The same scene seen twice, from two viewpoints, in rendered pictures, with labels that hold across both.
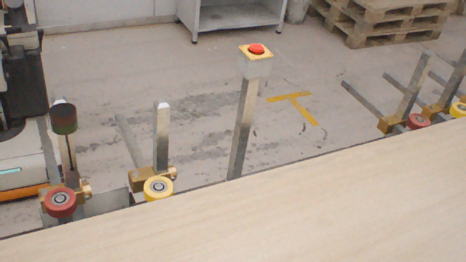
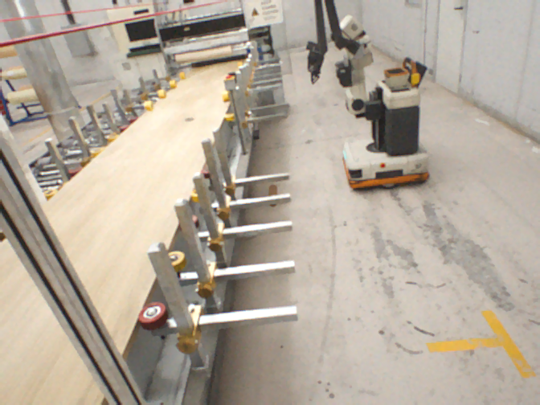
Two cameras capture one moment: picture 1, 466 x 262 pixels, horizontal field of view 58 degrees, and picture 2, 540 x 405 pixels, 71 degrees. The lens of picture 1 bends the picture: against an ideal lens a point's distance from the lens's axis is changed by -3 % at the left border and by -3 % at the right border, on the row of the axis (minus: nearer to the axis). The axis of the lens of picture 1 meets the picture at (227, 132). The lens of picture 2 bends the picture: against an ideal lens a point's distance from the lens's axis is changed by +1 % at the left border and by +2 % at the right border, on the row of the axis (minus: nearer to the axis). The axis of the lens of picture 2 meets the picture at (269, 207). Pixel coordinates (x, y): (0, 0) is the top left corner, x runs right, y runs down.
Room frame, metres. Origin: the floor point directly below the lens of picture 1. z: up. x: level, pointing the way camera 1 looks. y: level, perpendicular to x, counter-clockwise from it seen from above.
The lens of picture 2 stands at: (2.65, -1.96, 1.64)
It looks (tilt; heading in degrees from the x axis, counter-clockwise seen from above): 29 degrees down; 128
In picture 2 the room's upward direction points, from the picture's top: 11 degrees counter-clockwise
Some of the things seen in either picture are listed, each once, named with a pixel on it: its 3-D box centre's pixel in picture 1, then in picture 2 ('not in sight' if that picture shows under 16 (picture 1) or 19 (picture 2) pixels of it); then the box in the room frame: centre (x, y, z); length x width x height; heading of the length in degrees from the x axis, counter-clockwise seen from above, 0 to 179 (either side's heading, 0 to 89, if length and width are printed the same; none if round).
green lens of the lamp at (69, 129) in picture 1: (64, 123); not in sight; (0.72, 0.37, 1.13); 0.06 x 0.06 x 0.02
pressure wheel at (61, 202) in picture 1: (62, 211); not in sight; (0.69, 0.40, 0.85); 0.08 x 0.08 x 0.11
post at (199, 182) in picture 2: not in sight; (212, 227); (1.68, -1.10, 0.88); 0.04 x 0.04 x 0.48; 31
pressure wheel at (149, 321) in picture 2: not in sight; (157, 324); (1.83, -1.55, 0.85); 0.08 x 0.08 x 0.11
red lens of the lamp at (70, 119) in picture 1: (62, 114); not in sight; (0.72, 0.37, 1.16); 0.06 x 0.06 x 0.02
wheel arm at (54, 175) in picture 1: (51, 164); (263, 109); (0.86, 0.50, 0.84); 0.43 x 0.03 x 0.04; 31
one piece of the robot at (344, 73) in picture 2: not in sight; (344, 70); (1.35, 1.05, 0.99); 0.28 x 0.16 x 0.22; 119
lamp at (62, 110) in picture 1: (68, 145); not in sight; (0.73, 0.37, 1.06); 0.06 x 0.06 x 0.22; 31
